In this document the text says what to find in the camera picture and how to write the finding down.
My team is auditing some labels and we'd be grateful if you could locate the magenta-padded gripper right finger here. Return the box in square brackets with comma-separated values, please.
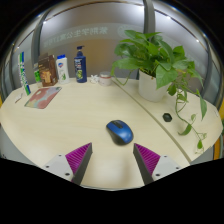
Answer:
[132, 143, 181, 187]

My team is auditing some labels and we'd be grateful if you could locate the green plant in white pot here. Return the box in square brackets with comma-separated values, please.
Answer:
[110, 29, 209, 155]

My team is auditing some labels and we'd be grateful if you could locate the small white patterned packet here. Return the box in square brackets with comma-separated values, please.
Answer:
[13, 92, 24, 104]

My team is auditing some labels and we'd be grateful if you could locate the small white jar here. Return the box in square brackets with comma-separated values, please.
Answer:
[98, 71, 113, 87]

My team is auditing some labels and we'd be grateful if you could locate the brown snack box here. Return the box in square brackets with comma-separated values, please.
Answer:
[37, 53, 59, 88]

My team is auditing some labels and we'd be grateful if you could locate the white green shuttlecock tube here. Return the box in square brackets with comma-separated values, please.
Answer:
[17, 51, 32, 97]

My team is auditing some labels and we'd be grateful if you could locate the floral pastel mouse pad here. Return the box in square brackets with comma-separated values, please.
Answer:
[24, 86, 63, 110]

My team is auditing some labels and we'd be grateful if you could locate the dark blue pump bottle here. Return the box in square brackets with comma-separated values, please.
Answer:
[73, 45, 88, 84]

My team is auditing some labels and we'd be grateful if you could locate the clear bottle with green label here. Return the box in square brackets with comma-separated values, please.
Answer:
[32, 62, 42, 84]

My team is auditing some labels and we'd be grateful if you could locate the small black hexagonal object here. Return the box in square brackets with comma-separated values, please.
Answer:
[162, 112, 173, 123]

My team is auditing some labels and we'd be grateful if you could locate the small crumpled white wrapper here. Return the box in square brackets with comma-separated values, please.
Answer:
[89, 74, 100, 84]

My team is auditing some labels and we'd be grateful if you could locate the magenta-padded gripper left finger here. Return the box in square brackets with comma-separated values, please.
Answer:
[41, 142, 93, 186]

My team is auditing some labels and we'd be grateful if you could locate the blue and black computer mouse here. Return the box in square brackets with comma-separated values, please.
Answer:
[105, 119, 135, 146]

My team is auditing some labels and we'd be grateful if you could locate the white bottle with blue cap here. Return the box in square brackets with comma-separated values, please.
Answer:
[55, 54, 71, 85]

